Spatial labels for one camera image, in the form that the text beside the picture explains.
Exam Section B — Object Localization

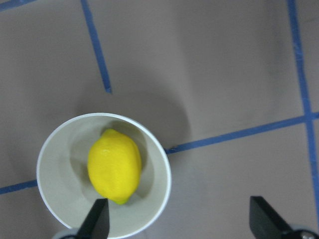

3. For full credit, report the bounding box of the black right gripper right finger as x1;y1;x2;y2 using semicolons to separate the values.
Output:
249;196;294;239

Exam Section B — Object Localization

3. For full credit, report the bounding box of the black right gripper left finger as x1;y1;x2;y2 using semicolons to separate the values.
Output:
76;199;110;239

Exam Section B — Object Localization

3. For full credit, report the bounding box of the white round bowl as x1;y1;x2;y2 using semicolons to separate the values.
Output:
36;113;171;239

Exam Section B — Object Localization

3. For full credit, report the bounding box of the yellow lemon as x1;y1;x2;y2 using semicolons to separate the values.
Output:
87;129;142;205

